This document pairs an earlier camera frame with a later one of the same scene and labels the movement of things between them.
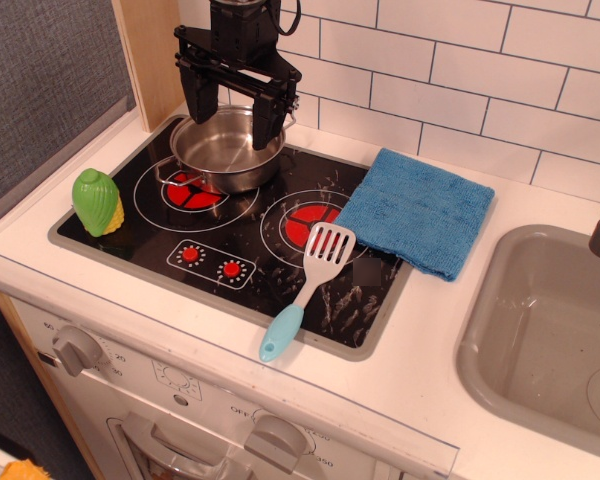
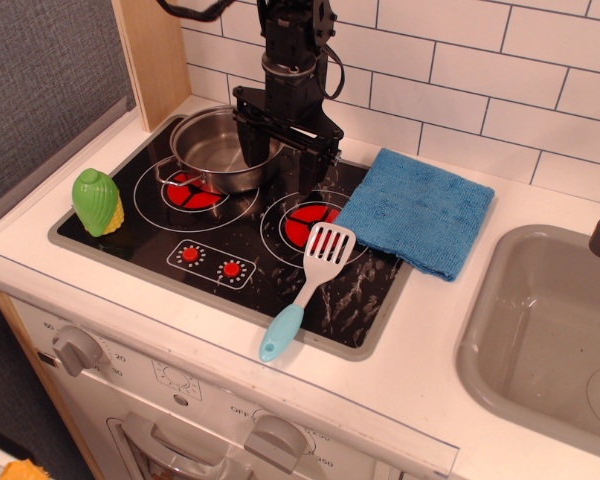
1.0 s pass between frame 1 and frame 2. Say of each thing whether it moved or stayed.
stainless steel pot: stayed
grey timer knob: stayed
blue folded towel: stayed
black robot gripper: moved
